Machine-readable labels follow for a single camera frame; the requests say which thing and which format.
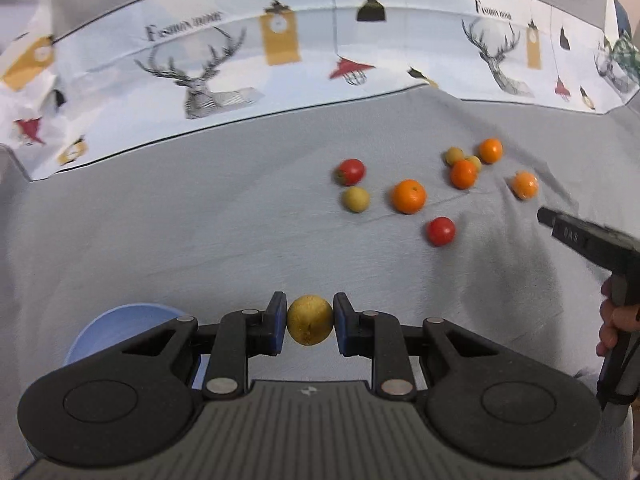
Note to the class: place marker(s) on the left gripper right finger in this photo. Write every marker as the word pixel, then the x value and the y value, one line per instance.
pixel 482 399

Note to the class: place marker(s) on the person right hand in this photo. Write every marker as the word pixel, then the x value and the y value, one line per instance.
pixel 615 320

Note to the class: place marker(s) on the red tomato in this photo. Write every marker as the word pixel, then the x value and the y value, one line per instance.
pixel 441 231
pixel 350 172

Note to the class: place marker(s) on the orange back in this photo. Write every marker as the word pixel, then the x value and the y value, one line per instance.
pixel 490 151

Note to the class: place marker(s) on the red tomato upper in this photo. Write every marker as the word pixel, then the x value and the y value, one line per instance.
pixel 350 172

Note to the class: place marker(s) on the red tomato lower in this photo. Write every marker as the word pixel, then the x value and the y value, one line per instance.
pixel 441 231

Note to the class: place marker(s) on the blue plate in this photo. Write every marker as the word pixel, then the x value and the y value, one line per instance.
pixel 117 325

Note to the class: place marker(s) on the grey bed sheet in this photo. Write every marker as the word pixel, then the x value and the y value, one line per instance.
pixel 219 219

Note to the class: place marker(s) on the large orange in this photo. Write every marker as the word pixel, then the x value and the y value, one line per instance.
pixel 408 196

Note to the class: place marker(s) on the yellow-green round fruit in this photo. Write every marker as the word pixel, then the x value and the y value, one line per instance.
pixel 309 320

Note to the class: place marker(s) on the deer print pillowcase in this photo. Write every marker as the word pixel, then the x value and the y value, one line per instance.
pixel 87 80

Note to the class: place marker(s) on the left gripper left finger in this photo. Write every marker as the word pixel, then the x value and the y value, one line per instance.
pixel 137 398

